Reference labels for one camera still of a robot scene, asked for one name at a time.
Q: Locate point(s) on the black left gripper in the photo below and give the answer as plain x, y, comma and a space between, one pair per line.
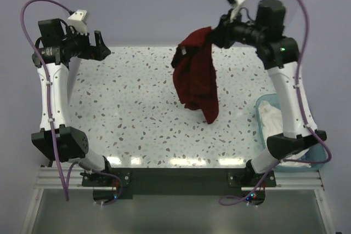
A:
98, 52

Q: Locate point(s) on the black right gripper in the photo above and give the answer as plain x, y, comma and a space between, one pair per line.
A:
221, 35

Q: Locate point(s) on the dark red t-shirt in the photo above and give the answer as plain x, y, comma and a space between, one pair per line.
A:
194, 75

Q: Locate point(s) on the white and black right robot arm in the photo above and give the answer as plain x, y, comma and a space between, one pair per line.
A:
279, 55

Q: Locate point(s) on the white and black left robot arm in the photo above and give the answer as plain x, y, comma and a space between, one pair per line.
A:
57, 139

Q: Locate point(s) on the white crumpled t-shirt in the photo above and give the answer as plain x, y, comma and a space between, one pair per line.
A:
271, 122

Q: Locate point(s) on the translucent blue plastic basket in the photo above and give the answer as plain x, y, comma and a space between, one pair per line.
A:
314, 154

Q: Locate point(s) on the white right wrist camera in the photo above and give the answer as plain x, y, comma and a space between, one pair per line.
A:
236, 1

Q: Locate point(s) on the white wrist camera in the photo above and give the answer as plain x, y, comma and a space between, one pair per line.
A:
236, 1
78, 21

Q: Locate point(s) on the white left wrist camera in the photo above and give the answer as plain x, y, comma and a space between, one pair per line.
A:
78, 21

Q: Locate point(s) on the aluminium extrusion rail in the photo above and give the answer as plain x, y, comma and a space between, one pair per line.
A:
178, 200

